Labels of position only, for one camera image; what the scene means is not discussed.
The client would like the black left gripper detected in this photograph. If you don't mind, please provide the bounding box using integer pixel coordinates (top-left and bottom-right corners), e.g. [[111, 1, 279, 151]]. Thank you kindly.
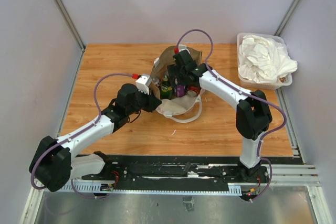
[[127, 86, 162, 115]]

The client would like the burlap canvas tote bag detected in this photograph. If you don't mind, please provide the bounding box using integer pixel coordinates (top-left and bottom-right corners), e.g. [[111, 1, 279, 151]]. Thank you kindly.
[[150, 46, 205, 123]]

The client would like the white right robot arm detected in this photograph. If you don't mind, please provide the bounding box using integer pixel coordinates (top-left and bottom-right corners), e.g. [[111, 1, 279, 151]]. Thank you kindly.
[[167, 48, 272, 182]]

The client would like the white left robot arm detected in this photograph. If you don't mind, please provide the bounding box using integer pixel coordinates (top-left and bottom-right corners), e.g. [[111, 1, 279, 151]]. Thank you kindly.
[[28, 83, 162, 192]]

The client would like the purple Fanta can front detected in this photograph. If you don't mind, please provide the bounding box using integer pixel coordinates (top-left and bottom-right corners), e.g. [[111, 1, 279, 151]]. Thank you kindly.
[[174, 85, 186, 98]]

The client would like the green glass bottle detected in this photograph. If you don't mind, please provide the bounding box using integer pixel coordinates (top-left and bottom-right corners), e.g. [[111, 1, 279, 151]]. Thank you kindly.
[[160, 74, 173, 100]]

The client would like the red cola can left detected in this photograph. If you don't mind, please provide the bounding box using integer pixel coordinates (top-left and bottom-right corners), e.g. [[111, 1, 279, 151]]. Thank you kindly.
[[153, 77, 161, 87]]

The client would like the red cola can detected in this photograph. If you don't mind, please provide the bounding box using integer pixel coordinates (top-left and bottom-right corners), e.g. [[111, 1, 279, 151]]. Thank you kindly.
[[153, 77, 161, 87], [186, 85, 201, 97]]

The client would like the red cola can right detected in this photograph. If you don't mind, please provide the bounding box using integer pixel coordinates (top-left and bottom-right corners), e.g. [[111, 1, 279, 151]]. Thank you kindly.
[[186, 85, 201, 97]]

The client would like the white plastic basket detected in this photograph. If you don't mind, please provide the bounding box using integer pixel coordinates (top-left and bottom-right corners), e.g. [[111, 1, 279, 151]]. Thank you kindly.
[[236, 32, 293, 88]]

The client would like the white crumpled cloth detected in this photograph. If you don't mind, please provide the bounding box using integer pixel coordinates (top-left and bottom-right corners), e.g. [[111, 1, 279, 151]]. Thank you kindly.
[[240, 34, 298, 84]]

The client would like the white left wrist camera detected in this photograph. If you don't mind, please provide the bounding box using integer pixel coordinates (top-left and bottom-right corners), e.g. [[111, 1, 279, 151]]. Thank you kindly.
[[135, 74, 152, 94]]

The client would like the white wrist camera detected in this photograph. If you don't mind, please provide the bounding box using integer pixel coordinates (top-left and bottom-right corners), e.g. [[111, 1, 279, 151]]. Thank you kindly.
[[135, 74, 152, 94], [174, 47, 190, 54]]

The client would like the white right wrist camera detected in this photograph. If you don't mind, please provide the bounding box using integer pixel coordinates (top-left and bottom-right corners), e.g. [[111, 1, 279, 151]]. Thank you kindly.
[[174, 47, 190, 54]]

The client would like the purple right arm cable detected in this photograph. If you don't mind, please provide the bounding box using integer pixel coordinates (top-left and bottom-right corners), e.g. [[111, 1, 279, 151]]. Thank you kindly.
[[174, 29, 287, 204]]

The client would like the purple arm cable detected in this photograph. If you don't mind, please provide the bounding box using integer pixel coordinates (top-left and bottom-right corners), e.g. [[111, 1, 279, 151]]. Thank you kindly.
[[30, 73, 140, 200], [174, 29, 287, 204]]

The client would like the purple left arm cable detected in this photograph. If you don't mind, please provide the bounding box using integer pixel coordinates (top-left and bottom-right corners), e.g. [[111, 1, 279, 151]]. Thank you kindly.
[[30, 73, 140, 200]]

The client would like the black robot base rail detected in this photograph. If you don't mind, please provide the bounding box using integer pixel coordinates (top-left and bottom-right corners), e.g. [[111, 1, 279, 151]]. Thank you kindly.
[[70, 155, 272, 198]]

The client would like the aluminium frame post left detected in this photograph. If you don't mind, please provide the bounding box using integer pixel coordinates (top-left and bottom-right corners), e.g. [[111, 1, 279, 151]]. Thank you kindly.
[[38, 0, 87, 51]]

